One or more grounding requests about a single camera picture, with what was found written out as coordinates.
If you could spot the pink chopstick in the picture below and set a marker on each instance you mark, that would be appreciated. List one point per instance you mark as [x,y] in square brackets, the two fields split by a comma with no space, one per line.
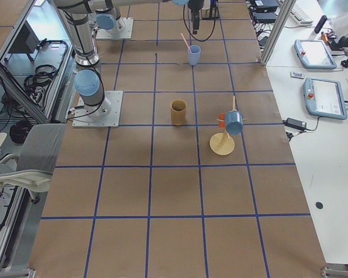
[186,43]

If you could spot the light blue plastic cup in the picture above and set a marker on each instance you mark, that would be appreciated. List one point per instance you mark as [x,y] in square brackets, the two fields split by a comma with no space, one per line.
[194,53]

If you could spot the orange cup on stand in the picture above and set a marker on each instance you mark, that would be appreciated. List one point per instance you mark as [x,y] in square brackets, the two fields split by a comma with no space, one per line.
[220,119]

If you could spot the blue cup on stand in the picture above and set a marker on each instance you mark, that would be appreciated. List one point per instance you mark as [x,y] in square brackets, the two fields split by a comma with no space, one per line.
[233,122]

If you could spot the bamboo cylinder holder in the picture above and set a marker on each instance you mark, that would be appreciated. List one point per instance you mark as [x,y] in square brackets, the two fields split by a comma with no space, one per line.
[178,112]

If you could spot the white keyboard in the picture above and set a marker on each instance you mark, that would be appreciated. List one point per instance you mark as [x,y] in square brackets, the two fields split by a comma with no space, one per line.
[299,16]

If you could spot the upper teach pendant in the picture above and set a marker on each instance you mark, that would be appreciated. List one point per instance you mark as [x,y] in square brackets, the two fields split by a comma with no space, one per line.
[313,54]

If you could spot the teach pendant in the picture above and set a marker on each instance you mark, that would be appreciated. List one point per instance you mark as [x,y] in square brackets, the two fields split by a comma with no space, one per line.
[313,54]
[324,98]

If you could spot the black power adapter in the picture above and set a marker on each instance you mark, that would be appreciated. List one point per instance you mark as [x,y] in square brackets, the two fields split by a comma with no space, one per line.
[295,124]

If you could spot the lower teach pendant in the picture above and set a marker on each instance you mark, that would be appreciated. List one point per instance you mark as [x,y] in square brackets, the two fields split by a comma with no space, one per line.
[324,98]

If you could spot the grey office chair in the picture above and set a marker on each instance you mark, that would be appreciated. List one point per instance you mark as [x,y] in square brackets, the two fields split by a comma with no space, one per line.
[32,169]

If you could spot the aluminium frame post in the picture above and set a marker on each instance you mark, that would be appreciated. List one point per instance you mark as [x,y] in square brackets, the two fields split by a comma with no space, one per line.
[277,29]

